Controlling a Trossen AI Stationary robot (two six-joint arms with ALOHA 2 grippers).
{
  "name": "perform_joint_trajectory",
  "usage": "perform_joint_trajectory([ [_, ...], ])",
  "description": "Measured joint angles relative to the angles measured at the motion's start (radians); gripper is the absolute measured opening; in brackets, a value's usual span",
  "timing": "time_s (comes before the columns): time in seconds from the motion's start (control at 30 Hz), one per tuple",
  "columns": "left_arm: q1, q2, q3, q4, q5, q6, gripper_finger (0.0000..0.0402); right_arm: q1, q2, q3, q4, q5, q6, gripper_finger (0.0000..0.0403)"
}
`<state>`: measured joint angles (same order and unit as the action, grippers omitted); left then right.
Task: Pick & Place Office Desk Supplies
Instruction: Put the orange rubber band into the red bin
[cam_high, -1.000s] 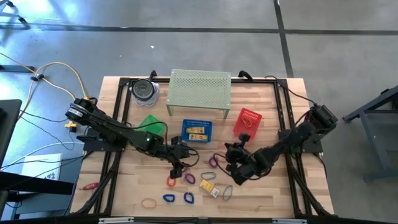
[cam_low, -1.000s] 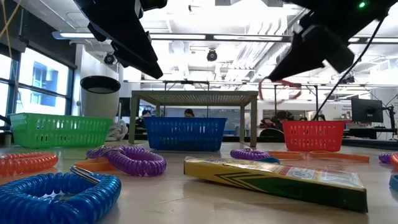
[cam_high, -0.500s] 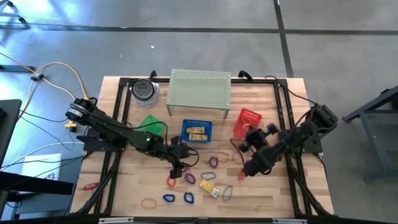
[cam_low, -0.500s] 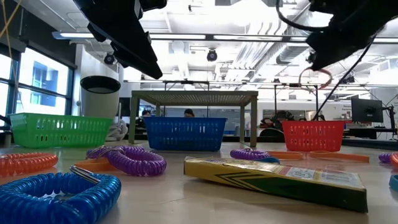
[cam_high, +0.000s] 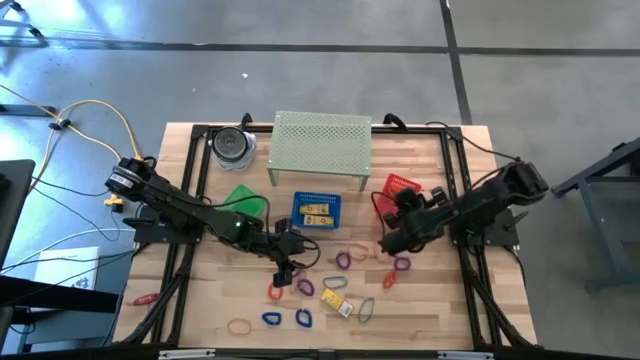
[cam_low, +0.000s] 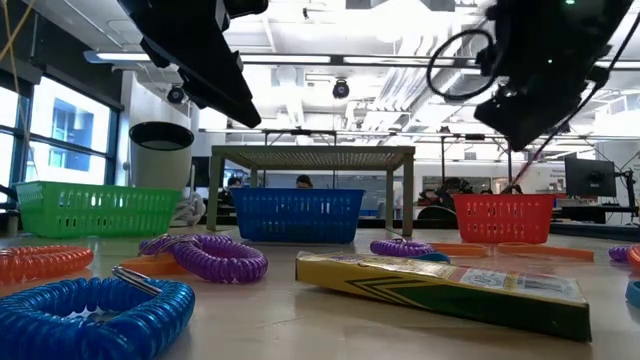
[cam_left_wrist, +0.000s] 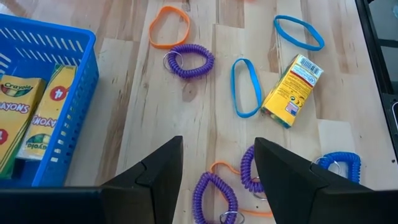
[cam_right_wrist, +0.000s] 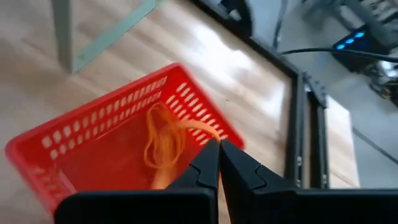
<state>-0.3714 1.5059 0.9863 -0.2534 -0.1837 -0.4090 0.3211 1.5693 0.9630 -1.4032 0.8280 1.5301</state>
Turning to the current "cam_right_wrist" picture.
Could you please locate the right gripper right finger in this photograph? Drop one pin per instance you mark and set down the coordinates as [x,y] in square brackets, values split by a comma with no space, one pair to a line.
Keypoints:
[264,205]

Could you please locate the black device with blue lights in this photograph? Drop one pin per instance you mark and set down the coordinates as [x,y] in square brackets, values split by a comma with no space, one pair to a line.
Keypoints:
[370,42]

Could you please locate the black aluminium table frame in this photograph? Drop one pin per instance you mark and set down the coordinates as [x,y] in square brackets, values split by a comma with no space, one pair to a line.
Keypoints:
[299,130]

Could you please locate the red plastic basket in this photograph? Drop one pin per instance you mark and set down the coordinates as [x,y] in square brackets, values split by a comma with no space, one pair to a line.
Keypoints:
[102,155]

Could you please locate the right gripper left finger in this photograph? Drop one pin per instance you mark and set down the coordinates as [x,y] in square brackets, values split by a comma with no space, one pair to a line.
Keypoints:
[186,205]

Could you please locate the pale green perforated metal shelf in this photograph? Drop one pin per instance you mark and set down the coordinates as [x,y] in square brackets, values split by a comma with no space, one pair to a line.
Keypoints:
[63,37]

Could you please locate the orange rubber band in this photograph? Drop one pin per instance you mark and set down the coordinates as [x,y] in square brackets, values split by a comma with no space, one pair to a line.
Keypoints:
[199,124]
[161,115]

